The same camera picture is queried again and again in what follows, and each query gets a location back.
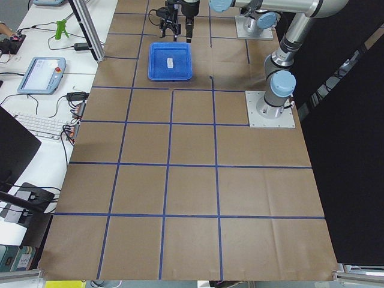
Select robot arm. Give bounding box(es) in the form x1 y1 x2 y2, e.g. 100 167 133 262
209 0 348 119
155 1 277 43

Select black monitor stand base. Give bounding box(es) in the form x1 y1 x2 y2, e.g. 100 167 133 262
1 182 55 213

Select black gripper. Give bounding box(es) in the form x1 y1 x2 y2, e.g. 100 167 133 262
160 1 181 41
182 0 200 43

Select teach pendant tablet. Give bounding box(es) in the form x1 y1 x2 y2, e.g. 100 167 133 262
17 57 67 95

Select white keyboard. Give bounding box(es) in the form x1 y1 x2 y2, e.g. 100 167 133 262
8 111 69 140

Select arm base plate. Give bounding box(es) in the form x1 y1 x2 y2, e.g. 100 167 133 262
235 12 277 40
245 91 296 129

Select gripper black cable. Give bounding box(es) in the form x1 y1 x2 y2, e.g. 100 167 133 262
148 8 163 27

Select green handled reacher grabber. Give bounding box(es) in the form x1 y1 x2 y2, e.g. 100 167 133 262
55 19 69 40

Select black power adapter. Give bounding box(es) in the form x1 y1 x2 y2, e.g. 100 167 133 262
73 43 89 51

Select black monitor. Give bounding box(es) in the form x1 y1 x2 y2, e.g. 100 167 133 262
0 108 41 192

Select blue plastic tray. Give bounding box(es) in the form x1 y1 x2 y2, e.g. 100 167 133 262
148 42 193 81

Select aluminium frame post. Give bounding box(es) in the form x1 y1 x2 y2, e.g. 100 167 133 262
68 0 105 62

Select brown paper table cover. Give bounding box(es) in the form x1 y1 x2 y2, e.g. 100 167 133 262
39 1 337 281

